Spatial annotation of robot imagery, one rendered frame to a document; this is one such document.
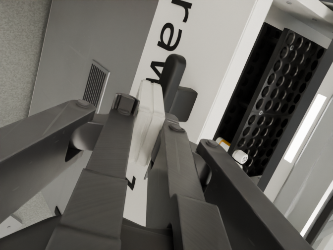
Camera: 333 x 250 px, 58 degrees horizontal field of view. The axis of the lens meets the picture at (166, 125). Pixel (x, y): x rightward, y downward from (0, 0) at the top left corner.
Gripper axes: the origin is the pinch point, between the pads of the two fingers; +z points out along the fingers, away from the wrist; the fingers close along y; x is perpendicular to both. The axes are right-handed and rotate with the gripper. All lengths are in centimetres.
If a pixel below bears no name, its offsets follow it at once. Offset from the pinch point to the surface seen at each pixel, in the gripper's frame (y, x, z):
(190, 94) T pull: 3.2, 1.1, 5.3
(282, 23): 14.6, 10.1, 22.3
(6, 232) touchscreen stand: -32, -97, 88
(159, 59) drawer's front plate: 0.5, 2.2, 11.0
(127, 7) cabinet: -6.6, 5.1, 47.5
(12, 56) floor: -41, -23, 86
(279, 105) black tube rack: 15.6, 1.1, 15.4
